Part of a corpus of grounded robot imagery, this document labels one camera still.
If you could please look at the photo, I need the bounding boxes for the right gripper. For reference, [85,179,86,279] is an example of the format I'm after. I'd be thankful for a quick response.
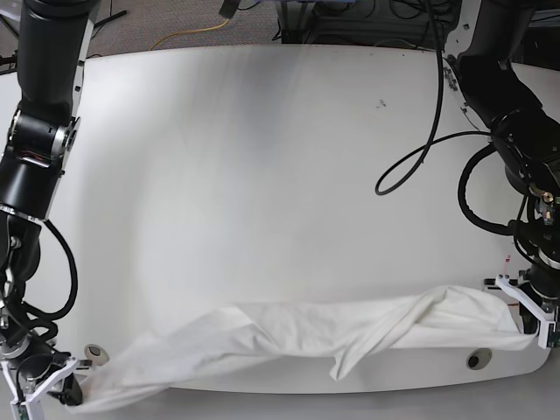
[1,340,91,419]

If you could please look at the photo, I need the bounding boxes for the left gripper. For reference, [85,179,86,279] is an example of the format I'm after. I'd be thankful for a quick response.
[482,260,559,345]

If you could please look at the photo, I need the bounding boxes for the white printed T-shirt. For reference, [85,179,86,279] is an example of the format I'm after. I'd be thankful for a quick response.
[73,286,533,414]

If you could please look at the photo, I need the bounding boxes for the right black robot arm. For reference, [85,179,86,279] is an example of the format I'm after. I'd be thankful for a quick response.
[1,1,99,419]

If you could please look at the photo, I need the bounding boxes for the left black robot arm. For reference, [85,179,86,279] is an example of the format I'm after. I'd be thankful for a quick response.
[444,1,559,348]

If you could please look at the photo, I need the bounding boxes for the left table grommet hole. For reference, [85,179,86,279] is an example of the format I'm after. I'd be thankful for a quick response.
[84,344,109,366]

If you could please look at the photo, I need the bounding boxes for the table grommet hole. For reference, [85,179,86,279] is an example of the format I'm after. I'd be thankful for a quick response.
[84,344,109,366]
[466,348,493,371]

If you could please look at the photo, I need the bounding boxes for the right table grommet hole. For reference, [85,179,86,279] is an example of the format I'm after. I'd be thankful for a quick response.
[466,348,493,371]

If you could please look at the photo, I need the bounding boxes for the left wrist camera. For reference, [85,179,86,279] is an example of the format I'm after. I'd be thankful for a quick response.
[538,322,559,348]

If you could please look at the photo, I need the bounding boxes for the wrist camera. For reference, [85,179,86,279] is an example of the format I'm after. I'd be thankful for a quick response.
[538,322,559,348]
[11,389,46,420]

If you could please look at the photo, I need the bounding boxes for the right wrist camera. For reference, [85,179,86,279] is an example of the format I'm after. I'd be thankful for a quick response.
[11,389,46,420]

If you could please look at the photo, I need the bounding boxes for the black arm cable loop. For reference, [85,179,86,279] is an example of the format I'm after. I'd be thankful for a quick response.
[374,0,491,197]

